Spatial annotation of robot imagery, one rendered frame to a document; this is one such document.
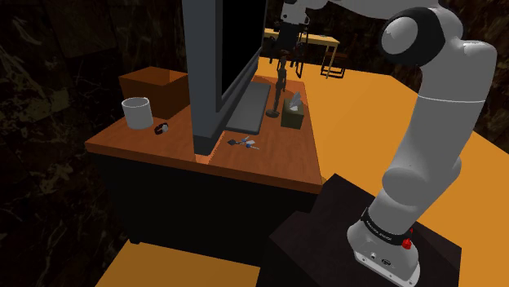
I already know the yellow table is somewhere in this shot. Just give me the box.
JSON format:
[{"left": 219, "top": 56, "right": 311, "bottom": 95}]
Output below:
[{"left": 263, "top": 27, "right": 341, "bottom": 79}]

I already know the dark slender human figure statue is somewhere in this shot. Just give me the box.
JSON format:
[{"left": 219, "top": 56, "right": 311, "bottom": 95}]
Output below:
[{"left": 265, "top": 49, "right": 290, "bottom": 119}]

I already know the olive tissue box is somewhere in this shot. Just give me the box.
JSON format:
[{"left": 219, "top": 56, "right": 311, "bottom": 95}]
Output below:
[{"left": 280, "top": 91, "right": 306, "bottom": 130}]

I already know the grey keyboard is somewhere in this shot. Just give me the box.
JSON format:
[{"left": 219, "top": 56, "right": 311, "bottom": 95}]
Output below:
[{"left": 225, "top": 82, "right": 272, "bottom": 135}]

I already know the large dark flat screen television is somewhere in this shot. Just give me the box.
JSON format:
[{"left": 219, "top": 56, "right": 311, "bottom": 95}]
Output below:
[{"left": 182, "top": 0, "right": 268, "bottom": 157}]

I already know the bunch of keys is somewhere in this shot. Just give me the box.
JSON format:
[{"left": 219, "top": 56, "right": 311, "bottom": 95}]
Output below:
[{"left": 227, "top": 136, "right": 261, "bottom": 151}]

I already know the brown wooden television cabinet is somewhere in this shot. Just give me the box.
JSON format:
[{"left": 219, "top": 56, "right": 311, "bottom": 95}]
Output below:
[{"left": 84, "top": 75, "right": 325, "bottom": 268}]

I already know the brown open box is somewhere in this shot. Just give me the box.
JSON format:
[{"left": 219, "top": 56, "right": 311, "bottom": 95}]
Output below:
[{"left": 118, "top": 66, "right": 190, "bottom": 120}]

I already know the white cylindrical cup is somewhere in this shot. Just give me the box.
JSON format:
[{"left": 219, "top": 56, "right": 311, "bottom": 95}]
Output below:
[{"left": 121, "top": 96, "right": 154, "bottom": 130}]

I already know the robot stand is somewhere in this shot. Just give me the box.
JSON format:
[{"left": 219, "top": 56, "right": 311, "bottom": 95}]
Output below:
[{"left": 256, "top": 173, "right": 463, "bottom": 287}]

